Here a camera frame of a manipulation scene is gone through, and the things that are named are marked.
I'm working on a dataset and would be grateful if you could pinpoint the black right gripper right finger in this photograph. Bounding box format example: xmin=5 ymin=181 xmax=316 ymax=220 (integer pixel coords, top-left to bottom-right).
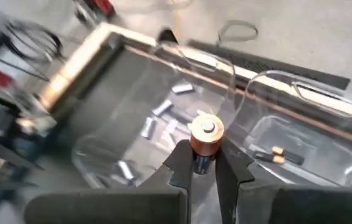
xmin=215 ymin=138 xmax=277 ymax=224

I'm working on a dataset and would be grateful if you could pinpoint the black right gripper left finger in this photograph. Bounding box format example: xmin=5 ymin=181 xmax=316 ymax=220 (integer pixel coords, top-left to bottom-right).
xmin=136 ymin=139 xmax=194 ymax=224

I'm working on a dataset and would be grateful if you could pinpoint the black copper-top battery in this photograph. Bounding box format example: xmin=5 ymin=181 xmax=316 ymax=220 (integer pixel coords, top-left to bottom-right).
xmin=253 ymin=153 xmax=286 ymax=165
xmin=189 ymin=113 xmax=226 ymax=175
xmin=271 ymin=146 xmax=306 ymax=166

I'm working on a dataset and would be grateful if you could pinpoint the clear plastic bin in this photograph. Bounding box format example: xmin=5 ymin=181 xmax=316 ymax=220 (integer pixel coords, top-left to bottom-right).
xmin=225 ymin=70 xmax=352 ymax=190
xmin=71 ymin=42 xmax=237 ymax=190

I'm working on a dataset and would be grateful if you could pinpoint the black flat bar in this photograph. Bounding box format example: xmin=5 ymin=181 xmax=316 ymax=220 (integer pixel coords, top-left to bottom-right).
xmin=188 ymin=39 xmax=351 ymax=91

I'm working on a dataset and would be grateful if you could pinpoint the black table mat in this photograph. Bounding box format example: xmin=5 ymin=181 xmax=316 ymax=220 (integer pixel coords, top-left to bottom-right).
xmin=57 ymin=46 xmax=352 ymax=224

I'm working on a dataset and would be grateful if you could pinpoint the black frame clamp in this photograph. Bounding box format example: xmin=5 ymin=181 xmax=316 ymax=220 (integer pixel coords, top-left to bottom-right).
xmin=158 ymin=27 xmax=179 ymax=44

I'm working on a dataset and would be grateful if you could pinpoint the black looped floor cable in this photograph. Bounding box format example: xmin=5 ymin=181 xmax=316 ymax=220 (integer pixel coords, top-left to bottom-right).
xmin=216 ymin=19 xmax=259 ymax=46

